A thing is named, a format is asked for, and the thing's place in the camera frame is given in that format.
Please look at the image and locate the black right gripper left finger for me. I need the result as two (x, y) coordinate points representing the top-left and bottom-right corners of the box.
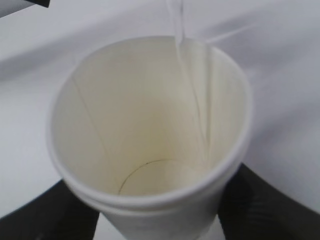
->
(0, 180), (99, 240)

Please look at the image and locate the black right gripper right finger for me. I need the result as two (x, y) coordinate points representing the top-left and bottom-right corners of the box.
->
(218, 164), (320, 240)

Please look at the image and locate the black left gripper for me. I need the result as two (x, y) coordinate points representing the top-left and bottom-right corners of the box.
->
(25, 0), (50, 8)

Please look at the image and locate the white paper cup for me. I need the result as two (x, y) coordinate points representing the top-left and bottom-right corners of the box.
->
(46, 36), (253, 240)

